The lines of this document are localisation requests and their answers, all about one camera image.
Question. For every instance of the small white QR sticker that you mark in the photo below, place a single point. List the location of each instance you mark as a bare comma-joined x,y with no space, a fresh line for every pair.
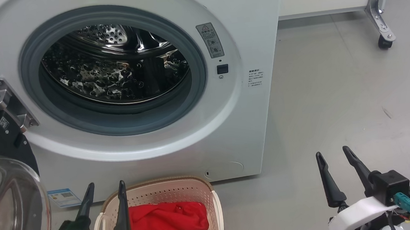
4,122

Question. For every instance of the metal washing machine door hinge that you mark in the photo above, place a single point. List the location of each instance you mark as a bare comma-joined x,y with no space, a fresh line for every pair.
11,105

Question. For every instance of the metal leg with caster wheel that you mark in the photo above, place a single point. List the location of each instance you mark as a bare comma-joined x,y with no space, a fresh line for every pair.
379,16

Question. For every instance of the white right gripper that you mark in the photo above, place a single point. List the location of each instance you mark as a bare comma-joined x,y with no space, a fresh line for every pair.
353,217

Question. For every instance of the white front-load washing machine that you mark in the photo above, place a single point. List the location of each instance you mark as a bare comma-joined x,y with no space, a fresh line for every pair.
230,135

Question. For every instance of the red garment with white stripes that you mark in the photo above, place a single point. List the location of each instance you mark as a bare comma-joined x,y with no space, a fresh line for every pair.
163,226

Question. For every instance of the grey warning label sticker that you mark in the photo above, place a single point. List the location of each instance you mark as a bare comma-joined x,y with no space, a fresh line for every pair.
209,40

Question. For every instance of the black door latch socket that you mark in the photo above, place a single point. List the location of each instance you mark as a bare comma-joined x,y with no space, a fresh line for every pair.
222,69

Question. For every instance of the cream perforated laundry basket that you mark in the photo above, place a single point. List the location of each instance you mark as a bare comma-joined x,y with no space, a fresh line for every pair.
167,191

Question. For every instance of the small black text sticker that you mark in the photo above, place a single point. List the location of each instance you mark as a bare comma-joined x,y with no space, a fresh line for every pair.
256,78

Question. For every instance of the blue energy label sticker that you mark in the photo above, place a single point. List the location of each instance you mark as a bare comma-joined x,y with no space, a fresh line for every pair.
64,198

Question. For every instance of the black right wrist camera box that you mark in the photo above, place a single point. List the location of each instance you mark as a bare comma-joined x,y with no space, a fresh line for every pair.
391,186

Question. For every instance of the stainless steel washing machine drum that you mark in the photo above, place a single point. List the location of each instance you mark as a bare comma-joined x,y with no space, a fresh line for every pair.
109,75

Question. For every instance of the round white filter cover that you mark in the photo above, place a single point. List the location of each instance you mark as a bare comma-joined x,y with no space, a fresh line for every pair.
229,168

